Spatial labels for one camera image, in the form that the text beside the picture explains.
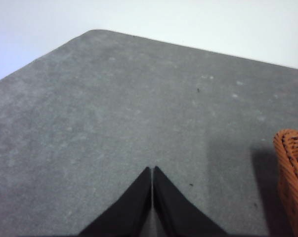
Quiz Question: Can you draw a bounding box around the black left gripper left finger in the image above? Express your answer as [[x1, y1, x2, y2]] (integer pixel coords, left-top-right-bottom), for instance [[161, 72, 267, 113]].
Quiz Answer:
[[78, 167, 152, 237]]

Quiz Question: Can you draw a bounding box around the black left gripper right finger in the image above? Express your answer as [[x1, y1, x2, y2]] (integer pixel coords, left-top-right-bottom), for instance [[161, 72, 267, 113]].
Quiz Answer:
[[153, 166, 228, 237]]

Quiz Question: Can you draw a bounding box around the brown wicker basket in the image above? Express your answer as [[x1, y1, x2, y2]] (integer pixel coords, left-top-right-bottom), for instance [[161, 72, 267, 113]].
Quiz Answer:
[[273, 129, 298, 237]]

